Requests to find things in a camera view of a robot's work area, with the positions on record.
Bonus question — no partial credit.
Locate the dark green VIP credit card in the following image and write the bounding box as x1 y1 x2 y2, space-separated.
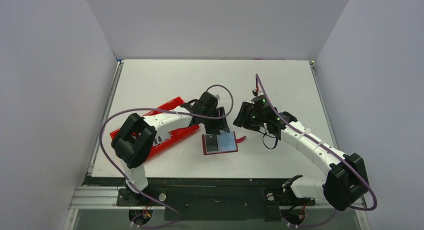
204 134 219 154

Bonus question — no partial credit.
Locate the red leather card holder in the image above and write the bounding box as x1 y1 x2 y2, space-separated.
201 131 247 156

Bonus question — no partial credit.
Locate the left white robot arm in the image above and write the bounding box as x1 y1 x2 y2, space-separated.
111 91 230 193

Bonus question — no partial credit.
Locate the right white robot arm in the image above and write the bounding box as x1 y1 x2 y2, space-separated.
233 95 369 211

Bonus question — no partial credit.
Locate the red plastic tray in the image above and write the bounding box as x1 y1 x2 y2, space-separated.
111 106 193 169

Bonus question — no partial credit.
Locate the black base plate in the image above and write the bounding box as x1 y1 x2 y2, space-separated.
83 176 320 222

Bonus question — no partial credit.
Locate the aluminium frame rail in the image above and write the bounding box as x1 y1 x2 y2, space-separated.
62 185 133 230

